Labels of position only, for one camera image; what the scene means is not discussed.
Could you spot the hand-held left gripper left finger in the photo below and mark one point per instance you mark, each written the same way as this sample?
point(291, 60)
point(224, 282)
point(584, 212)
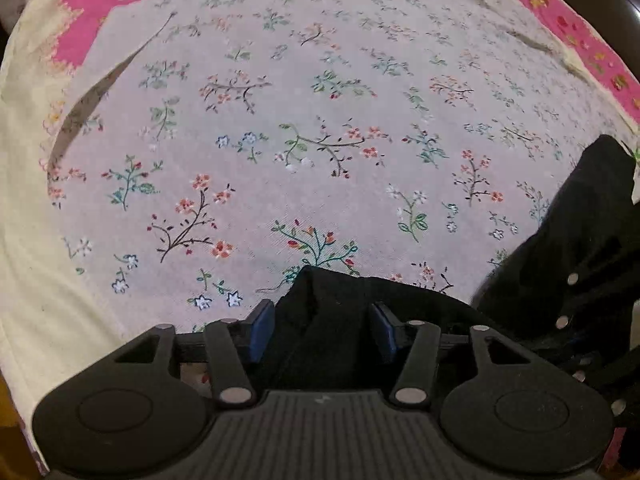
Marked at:
point(260, 331)

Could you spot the cream blanket with pink pattern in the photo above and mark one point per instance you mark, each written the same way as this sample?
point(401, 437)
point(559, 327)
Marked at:
point(30, 260)

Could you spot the black pants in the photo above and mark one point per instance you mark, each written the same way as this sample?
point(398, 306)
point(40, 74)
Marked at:
point(330, 320)

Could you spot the white floral bed sheet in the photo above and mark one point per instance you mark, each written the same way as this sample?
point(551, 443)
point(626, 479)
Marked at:
point(320, 110)

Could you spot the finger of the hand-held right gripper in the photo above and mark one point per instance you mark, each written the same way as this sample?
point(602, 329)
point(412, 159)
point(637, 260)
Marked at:
point(575, 300)
point(600, 390)

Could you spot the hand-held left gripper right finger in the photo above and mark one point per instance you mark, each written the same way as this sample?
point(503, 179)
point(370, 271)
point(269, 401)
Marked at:
point(385, 332)

